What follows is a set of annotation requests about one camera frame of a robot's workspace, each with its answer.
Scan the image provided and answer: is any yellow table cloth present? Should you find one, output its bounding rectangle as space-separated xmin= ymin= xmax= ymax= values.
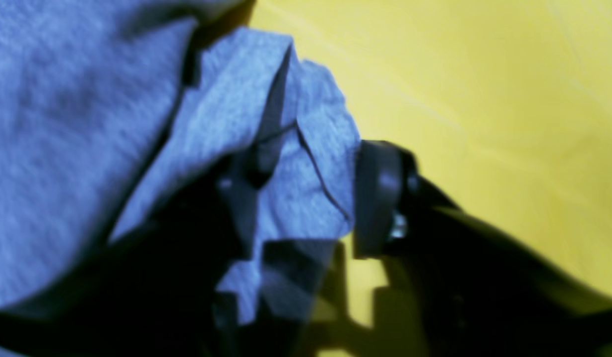
xmin=251 ymin=0 xmax=612 ymax=357

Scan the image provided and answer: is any grey t-shirt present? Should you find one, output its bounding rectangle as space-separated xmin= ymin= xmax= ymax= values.
xmin=0 ymin=0 xmax=360 ymax=325

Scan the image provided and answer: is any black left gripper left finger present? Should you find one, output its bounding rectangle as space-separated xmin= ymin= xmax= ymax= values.
xmin=0 ymin=154 xmax=277 ymax=357

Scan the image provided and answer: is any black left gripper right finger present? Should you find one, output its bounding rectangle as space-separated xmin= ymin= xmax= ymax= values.
xmin=354 ymin=140 xmax=612 ymax=357

